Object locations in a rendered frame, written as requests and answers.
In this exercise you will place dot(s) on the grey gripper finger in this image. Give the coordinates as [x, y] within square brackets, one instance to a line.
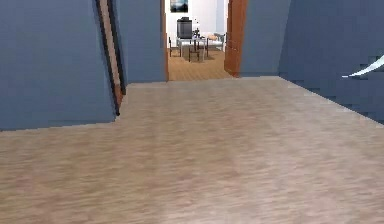
[368, 68]

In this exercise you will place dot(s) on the brown room door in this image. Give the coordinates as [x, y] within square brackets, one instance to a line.
[235, 36]
[111, 50]

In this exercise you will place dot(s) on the orange cushion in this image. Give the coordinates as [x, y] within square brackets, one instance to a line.
[212, 37]

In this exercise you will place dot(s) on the small dark table plant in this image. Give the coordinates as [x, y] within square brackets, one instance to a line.
[196, 33]

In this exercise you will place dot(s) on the dark wooden chair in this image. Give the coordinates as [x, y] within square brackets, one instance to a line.
[170, 46]
[193, 53]

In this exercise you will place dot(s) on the white table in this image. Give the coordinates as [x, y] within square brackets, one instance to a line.
[185, 40]

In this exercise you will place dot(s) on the dark framed wall picture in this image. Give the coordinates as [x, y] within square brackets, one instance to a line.
[179, 5]

